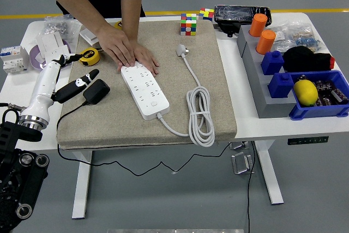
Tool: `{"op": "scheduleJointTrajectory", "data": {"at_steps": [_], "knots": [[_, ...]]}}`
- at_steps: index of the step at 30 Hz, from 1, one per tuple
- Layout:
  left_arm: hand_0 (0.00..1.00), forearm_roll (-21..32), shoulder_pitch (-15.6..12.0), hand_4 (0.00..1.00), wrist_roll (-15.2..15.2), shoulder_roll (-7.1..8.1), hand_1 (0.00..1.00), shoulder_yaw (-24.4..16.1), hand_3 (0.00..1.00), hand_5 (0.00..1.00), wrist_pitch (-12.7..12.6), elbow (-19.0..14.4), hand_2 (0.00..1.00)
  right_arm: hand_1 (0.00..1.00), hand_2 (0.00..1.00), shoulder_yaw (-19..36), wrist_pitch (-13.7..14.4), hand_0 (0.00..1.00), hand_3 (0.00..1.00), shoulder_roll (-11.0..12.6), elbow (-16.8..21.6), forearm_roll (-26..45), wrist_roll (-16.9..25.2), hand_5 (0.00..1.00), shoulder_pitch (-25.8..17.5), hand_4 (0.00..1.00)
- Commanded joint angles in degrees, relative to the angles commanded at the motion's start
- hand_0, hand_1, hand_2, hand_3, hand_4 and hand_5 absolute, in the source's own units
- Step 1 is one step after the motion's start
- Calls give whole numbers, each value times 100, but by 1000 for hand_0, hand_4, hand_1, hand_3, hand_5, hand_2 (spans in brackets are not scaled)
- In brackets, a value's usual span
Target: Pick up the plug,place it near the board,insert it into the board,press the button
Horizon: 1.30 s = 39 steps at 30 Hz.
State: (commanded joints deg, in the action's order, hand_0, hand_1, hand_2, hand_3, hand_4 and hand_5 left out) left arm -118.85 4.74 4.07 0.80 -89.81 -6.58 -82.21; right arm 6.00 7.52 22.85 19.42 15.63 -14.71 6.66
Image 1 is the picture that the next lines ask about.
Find person's left hand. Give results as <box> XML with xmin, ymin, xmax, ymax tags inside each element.
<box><xmin>117</xmin><ymin>40</ymin><xmax>160</xmax><ymax>77</ymax></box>

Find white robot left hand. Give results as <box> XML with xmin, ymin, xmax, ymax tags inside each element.
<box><xmin>19</xmin><ymin>54</ymin><xmax>100</xmax><ymax>123</ymax></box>

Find person's right hand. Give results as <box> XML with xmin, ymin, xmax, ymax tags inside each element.
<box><xmin>95</xmin><ymin>24</ymin><xmax>136</xmax><ymax>68</ymax></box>

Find white power strip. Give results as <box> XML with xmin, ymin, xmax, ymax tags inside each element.
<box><xmin>121</xmin><ymin>62</ymin><xmax>170</xmax><ymax>121</ymax></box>

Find black power adapter plug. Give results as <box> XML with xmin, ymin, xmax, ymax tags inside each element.
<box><xmin>82</xmin><ymin>79</ymin><xmax>111</xmax><ymax>106</ymax></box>

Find black adapter cord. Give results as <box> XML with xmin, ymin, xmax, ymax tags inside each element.
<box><xmin>56</xmin><ymin>101</ymin><xmax>232</xmax><ymax>176</ymax></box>

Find grey-brown mat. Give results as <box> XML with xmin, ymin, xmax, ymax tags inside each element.
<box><xmin>56</xmin><ymin>20</ymin><xmax>238</xmax><ymax>151</ymax></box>

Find purple bowl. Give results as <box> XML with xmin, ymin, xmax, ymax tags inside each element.
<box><xmin>29</xmin><ymin>39</ymin><xmax>72</xmax><ymax>70</ymax></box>

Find white circuit breaker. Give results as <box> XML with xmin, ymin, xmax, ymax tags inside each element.
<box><xmin>0</xmin><ymin>45</ymin><xmax>30</xmax><ymax>75</ymax></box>

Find white socket box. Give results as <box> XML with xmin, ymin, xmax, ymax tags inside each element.
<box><xmin>35</xmin><ymin>31</ymin><xmax>66</xmax><ymax>53</ymax></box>

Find large colourful puzzle cube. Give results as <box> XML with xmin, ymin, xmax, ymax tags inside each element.
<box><xmin>179</xmin><ymin>13</ymin><xmax>198</xmax><ymax>37</ymax></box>

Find clear bag of screws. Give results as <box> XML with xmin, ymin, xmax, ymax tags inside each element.
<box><xmin>43</xmin><ymin>14</ymin><xmax>82</xmax><ymax>40</ymax></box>

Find small colourful puzzle cube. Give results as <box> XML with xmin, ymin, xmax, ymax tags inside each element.
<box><xmin>198</xmin><ymin>8</ymin><xmax>215</xmax><ymax>22</ymax></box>

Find black wrapped box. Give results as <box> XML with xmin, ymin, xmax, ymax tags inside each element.
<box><xmin>214</xmin><ymin>4</ymin><xmax>273</xmax><ymax>38</ymax></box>

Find white table leg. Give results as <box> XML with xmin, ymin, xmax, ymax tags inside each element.
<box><xmin>71</xmin><ymin>150</ymin><xmax>93</xmax><ymax>219</ymax></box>
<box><xmin>252</xmin><ymin>140</ymin><xmax>285</xmax><ymax>206</ymax></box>

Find grey stepped block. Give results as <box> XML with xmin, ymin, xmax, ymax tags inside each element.
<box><xmin>236</xmin><ymin>24</ymin><xmax>298</xmax><ymax>119</ymax></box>

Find orange cylinder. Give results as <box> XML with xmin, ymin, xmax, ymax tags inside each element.
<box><xmin>249</xmin><ymin>13</ymin><xmax>268</xmax><ymax>38</ymax></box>
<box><xmin>255</xmin><ymin>29</ymin><xmax>276</xmax><ymax>56</ymax></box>

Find blue block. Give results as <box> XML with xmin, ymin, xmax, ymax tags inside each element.
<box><xmin>267</xmin><ymin>72</ymin><xmax>295</xmax><ymax>99</ymax></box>
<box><xmin>261</xmin><ymin>50</ymin><xmax>285</xmax><ymax>76</ymax></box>

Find clear bag of white parts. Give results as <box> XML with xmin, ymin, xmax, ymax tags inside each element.
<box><xmin>268</xmin><ymin>24</ymin><xmax>297</xmax><ymax>51</ymax></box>

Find black cloth bundle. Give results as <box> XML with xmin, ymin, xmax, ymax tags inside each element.
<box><xmin>282</xmin><ymin>46</ymin><xmax>335</xmax><ymax>73</ymax></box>

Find clear bag of blue parts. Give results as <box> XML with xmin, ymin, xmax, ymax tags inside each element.
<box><xmin>288</xmin><ymin>20</ymin><xmax>325</xmax><ymax>53</ymax></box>

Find yellow lemon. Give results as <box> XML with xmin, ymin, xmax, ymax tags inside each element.
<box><xmin>293</xmin><ymin>79</ymin><xmax>319</xmax><ymax>107</ymax></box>

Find blue plastic bin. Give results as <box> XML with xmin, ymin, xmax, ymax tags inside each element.
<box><xmin>288</xmin><ymin>69</ymin><xmax>349</xmax><ymax>121</ymax></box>

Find black desk control panel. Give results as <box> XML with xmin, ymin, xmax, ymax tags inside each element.
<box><xmin>287</xmin><ymin>136</ymin><xmax>329</xmax><ymax>146</ymax></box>

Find dark capacitors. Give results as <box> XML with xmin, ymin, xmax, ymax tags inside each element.
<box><xmin>313</xmin><ymin>79</ymin><xmax>349</xmax><ymax>107</ymax></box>

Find white wall switch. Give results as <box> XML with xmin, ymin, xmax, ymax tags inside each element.
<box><xmin>79</xmin><ymin>28</ymin><xmax>100</xmax><ymax>45</ymax></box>

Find white wall socket panel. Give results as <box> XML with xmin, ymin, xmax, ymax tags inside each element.
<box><xmin>40</xmin><ymin>46</ymin><xmax>70</xmax><ymax>65</ymax></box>

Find white power strip cable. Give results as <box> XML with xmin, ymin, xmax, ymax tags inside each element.
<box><xmin>157</xmin><ymin>44</ymin><xmax>216</xmax><ymax>148</ymax></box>

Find metal bracket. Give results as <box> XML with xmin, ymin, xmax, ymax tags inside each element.
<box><xmin>228</xmin><ymin>141</ymin><xmax>250</xmax><ymax>151</ymax></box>
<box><xmin>231</xmin><ymin>151</ymin><xmax>256</xmax><ymax>175</ymax></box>

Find black floor cable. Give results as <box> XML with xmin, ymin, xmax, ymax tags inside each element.
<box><xmin>246</xmin><ymin>141</ymin><xmax>257</xmax><ymax>233</ymax></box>

